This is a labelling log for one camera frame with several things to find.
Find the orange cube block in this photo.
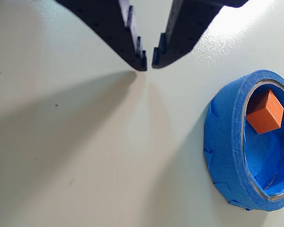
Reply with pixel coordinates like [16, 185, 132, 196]
[246, 89, 284, 135]

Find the blue tape roll bin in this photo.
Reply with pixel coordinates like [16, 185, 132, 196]
[203, 69, 284, 212]

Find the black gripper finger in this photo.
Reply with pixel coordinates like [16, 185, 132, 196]
[55, 0, 148, 72]
[151, 0, 249, 70]

